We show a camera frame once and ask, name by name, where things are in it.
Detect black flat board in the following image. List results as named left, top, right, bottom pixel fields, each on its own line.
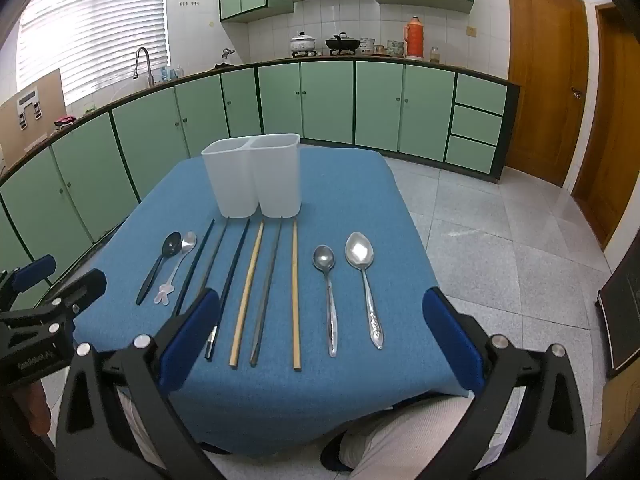
left=595, top=252, right=640, bottom=381

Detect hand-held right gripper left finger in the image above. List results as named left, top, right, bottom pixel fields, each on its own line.
left=54, top=287, right=222, bottom=480

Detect black plastic spoon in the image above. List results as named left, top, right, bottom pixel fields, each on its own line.
left=136, top=231, right=182, bottom=306

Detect white plastic utensil holder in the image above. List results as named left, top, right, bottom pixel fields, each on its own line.
left=201, top=133, right=302, bottom=219

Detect dark blue chopstick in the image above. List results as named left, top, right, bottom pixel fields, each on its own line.
left=204, top=218, right=251, bottom=361
left=171, top=218, right=216, bottom=317

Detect black wok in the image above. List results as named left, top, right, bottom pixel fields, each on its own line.
left=325, top=32, right=361, bottom=56

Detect white window blinds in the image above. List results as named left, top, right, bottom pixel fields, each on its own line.
left=17, top=0, right=168, bottom=106

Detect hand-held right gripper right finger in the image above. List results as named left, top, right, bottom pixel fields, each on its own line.
left=422, top=287, right=587, bottom=480

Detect steel kitchen faucet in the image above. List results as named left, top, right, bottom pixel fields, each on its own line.
left=132, top=46, right=156, bottom=86

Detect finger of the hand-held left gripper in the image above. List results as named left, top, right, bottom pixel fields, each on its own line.
left=0, top=254, right=57, bottom=313
left=0, top=268, right=108, bottom=334

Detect brown cardboard board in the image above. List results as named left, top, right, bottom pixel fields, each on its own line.
left=0, top=68, right=66, bottom=161

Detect orange thermos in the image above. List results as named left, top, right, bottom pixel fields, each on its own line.
left=404, top=16, right=425, bottom=59

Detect clear plastic spoon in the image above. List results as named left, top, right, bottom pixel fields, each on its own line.
left=154, top=231, right=199, bottom=308

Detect grey metal chopstick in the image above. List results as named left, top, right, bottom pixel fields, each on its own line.
left=249, top=220, right=283, bottom=366
left=199, top=218, right=230, bottom=293

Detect small steel spoon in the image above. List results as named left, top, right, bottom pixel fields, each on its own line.
left=312, top=245, right=339, bottom=358

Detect wooden chopstick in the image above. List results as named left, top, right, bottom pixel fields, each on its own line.
left=229, top=221, right=265, bottom=367
left=292, top=218, right=303, bottom=372

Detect green lower kitchen cabinets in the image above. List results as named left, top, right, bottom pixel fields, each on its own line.
left=0, top=57, right=518, bottom=286

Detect white cooking pot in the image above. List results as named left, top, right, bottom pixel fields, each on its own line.
left=290, top=31, right=318, bottom=57

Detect blue tablecloth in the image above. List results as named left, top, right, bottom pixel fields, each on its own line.
left=72, top=147, right=476, bottom=458

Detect large steel spoon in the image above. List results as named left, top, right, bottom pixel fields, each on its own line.
left=345, top=231, right=385, bottom=350

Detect person's white pants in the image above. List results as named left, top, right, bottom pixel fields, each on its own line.
left=340, top=395, right=481, bottom=480

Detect person's left hand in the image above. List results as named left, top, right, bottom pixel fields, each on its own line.
left=12, top=380, right=53, bottom=438

